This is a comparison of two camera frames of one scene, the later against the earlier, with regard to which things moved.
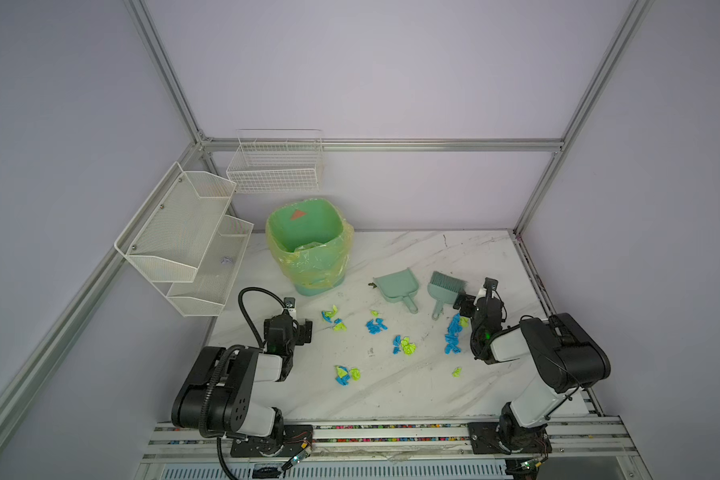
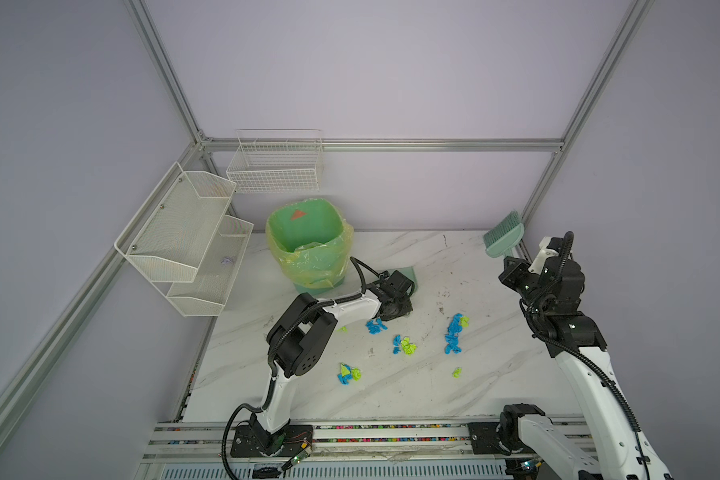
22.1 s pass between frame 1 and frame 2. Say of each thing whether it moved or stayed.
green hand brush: moved
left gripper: moved
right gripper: moved
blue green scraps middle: stayed
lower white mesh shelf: stayed
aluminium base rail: stayed
